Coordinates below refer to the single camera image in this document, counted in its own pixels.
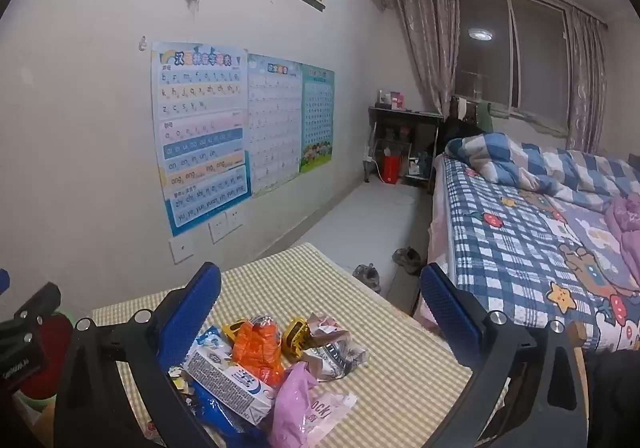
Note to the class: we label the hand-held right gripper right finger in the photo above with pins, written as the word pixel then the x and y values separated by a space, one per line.
pixel 442 308

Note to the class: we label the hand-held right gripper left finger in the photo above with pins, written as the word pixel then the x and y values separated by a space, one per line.
pixel 192 313

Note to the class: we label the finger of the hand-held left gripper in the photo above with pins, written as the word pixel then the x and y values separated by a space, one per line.
pixel 40 300

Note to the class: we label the green red trash bin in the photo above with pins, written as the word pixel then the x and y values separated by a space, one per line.
pixel 52 343

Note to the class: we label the yellow wrapper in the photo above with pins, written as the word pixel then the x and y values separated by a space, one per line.
pixel 232 332

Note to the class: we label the orange snack packet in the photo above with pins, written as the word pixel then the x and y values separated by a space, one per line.
pixel 255 348

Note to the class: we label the white milk carton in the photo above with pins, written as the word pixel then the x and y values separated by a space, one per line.
pixel 225 380

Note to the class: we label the blue packet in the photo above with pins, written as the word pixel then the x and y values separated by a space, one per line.
pixel 215 410

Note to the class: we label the yellow black packet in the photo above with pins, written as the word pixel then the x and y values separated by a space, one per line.
pixel 295 335

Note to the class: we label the white orange snack bag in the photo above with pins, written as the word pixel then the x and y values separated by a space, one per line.
pixel 327 325

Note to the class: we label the dark brown barcode packet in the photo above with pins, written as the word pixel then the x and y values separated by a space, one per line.
pixel 335 358

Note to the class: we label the pink plastic bag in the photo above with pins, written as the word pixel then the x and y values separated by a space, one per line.
pixel 300 403

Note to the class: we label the yellow checkered tablecloth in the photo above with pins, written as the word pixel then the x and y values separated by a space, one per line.
pixel 400 378

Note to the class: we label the red bag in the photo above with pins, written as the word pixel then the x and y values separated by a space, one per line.
pixel 391 169

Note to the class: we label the blue plaid blanket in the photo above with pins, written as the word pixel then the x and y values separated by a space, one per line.
pixel 510 158

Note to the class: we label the dark jacket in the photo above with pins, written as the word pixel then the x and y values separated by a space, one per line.
pixel 455 133

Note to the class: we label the green cloth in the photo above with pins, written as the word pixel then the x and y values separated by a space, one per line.
pixel 483 115

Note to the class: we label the dark cloth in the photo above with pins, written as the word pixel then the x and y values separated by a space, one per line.
pixel 615 403

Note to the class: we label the purple cloth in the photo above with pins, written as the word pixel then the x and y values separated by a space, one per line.
pixel 627 233

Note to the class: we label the dark metal desk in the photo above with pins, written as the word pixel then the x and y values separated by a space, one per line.
pixel 400 111

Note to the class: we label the pink box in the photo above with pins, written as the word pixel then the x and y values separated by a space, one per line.
pixel 398 100

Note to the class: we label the pink patterned curtain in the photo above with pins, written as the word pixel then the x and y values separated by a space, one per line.
pixel 425 28
pixel 585 78

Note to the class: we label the sliding window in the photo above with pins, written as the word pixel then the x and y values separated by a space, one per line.
pixel 500 43

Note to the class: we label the white wall socket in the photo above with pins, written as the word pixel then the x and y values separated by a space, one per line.
pixel 181 250
pixel 234 221
pixel 218 230

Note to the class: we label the blue alphabet wall poster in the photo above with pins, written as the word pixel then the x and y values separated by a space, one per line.
pixel 200 128

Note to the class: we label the pale chart wall poster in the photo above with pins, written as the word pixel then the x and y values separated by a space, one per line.
pixel 275 128

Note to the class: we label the green table wall poster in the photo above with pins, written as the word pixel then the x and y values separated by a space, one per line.
pixel 317 118

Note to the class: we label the wall hook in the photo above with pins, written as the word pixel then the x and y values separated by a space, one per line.
pixel 143 43

